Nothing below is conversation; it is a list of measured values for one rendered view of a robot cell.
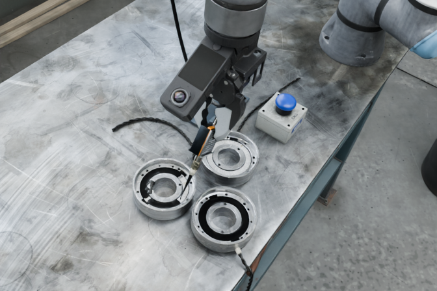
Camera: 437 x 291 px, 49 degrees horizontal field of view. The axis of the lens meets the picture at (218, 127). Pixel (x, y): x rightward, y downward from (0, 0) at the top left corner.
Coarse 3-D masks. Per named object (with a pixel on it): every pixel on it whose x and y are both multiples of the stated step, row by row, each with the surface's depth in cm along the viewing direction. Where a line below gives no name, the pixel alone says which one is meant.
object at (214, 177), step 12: (228, 144) 87; (252, 144) 86; (216, 156) 85; (228, 156) 88; (240, 156) 86; (252, 156) 86; (204, 168) 83; (228, 168) 83; (252, 168) 83; (216, 180) 82; (228, 180) 82; (240, 180) 82
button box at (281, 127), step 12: (276, 96) 94; (264, 108) 92; (276, 108) 91; (300, 108) 93; (264, 120) 92; (276, 120) 90; (288, 120) 90; (300, 120) 93; (264, 132) 94; (276, 132) 92; (288, 132) 90
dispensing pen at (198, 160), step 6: (216, 120) 74; (204, 126) 73; (210, 126) 74; (198, 132) 73; (204, 132) 73; (198, 138) 73; (204, 138) 73; (192, 144) 74; (198, 144) 73; (192, 150) 74; (198, 150) 73; (192, 162) 76; (198, 162) 76; (192, 168) 76; (192, 174) 76; (186, 186) 77
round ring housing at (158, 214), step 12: (144, 168) 81; (180, 168) 82; (156, 180) 80; (168, 180) 81; (192, 180) 81; (180, 192) 79; (192, 192) 79; (144, 204) 76; (180, 204) 78; (156, 216) 77; (168, 216) 77
